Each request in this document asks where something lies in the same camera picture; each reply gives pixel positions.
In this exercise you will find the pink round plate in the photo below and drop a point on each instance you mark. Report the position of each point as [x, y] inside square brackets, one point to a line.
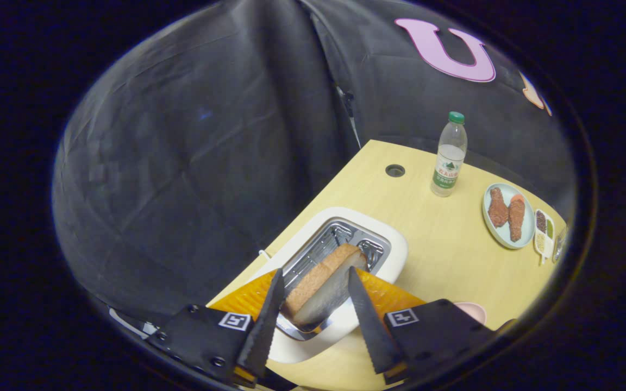
[476, 312]

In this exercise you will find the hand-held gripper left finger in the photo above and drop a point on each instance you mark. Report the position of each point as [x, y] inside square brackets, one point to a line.
[267, 331]

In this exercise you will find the pale green round plate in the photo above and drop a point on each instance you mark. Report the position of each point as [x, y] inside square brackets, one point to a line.
[503, 237]

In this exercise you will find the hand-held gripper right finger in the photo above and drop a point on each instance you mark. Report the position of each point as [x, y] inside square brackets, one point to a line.
[370, 331]

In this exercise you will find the brown meat piece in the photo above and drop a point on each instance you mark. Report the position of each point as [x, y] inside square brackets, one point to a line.
[516, 220]
[498, 209]

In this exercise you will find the clear plastic water bottle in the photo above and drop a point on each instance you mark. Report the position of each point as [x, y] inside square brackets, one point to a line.
[448, 174]

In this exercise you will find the white divided dish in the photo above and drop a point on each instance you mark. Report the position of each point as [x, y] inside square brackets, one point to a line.
[544, 253]

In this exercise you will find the pile of green beans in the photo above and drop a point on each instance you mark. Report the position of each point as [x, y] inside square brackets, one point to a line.
[550, 228]

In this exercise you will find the pile of dark beans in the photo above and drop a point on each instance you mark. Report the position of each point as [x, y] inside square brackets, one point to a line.
[540, 221]

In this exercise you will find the pile of white beans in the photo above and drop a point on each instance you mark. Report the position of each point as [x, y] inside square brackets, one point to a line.
[539, 242]

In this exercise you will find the clear glass cup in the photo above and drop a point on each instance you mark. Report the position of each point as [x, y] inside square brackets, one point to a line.
[559, 247]

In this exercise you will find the white toaster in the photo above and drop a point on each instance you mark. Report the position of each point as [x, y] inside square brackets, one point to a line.
[394, 255]

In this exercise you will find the brown crust bread slice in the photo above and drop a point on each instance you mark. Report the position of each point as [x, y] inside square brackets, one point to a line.
[318, 288]

